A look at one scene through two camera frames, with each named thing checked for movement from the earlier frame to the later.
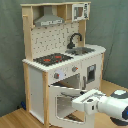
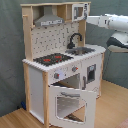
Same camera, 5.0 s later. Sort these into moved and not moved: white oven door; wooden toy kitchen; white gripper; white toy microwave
Moved: white gripper
Not moved: wooden toy kitchen; white oven door; white toy microwave
